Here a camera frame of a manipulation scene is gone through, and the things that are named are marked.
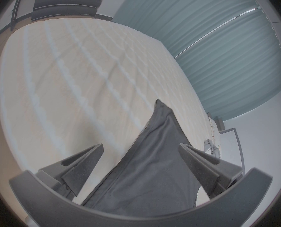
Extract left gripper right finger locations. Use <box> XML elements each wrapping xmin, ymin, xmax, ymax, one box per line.
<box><xmin>178</xmin><ymin>143</ymin><xmax>243</xmax><ymax>198</ymax></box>

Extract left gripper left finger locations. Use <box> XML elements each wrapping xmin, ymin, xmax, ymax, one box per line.
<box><xmin>37</xmin><ymin>144</ymin><xmax>105</xmax><ymax>200</ymax></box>

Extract black T-shirt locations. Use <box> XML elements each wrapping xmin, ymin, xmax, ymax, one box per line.
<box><xmin>80</xmin><ymin>99</ymin><xmax>202</xmax><ymax>218</ymax></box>

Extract pile of clothes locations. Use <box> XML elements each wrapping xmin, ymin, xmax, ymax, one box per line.
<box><xmin>203</xmin><ymin>139</ymin><xmax>222</xmax><ymax>159</ymax></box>

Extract bed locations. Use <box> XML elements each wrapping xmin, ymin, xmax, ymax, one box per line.
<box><xmin>0</xmin><ymin>16</ymin><xmax>246</xmax><ymax>212</ymax></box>

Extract white printed pillow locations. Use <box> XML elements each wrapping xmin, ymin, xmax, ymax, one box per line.
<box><xmin>208</xmin><ymin>117</ymin><xmax>220</xmax><ymax>151</ymax></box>

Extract grey bedside table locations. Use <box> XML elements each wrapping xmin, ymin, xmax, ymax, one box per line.
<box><xmin>207</xmin><ymin>112</ymin><xmax>226</xmax><ymax>130</ymax></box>

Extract blue-green curtain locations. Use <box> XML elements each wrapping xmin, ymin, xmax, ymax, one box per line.
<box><xmin>176</xmin><ymin>7</ymin><xmax>281</xmax><ymax>122</ymax></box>
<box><xmin>113</xmin><ymin>0</ymin><xmax>262</xmax><ymax>57</ymax></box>

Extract black chest of drawers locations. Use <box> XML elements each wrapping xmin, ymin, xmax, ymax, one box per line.
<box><xmin>32</xmin><ymin>0</ymin><xmax>107</xmax><ymax>21</ymax></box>

